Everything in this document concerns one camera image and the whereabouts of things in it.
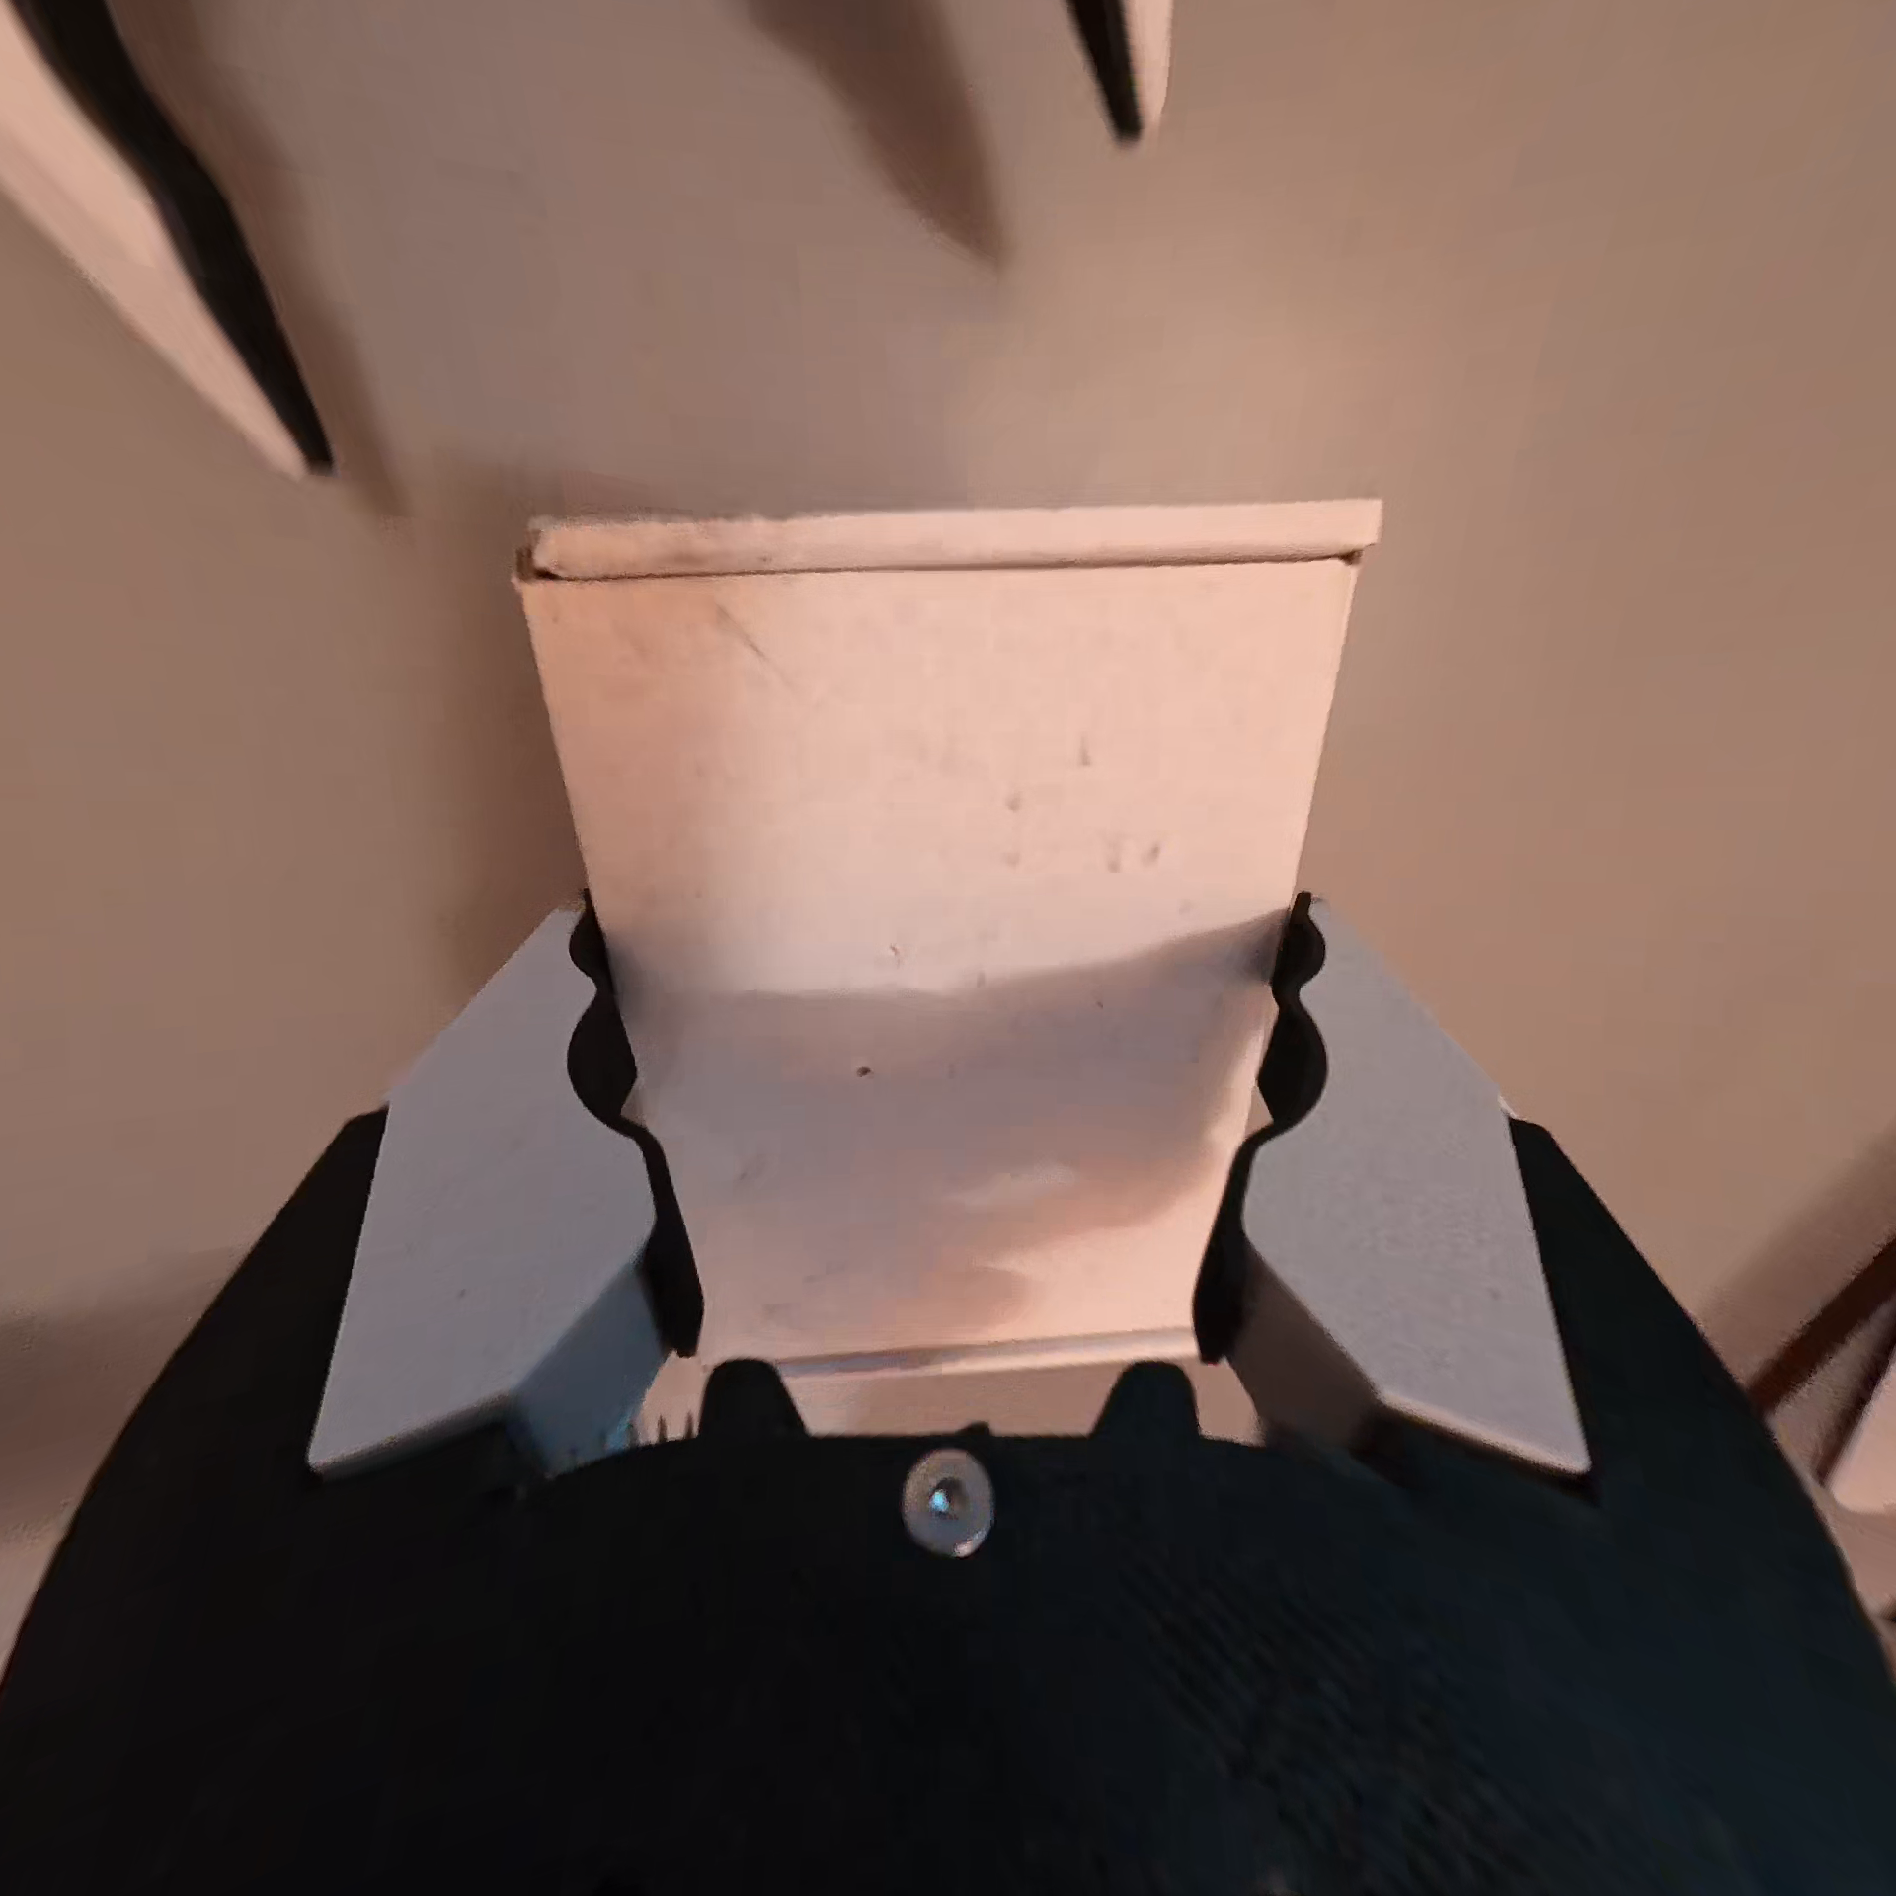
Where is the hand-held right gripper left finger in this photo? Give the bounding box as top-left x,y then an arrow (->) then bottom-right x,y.
306,889 -> 706,1483

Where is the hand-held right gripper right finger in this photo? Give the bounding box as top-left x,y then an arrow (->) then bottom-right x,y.
1194,889 -> 1595,1483

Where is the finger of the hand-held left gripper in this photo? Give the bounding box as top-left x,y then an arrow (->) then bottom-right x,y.
0,0 -> 336,480
1067,0 -> 1173,145

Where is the white cardboard mailer box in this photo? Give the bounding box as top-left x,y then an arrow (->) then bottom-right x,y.
516,498 -> 1383,1432

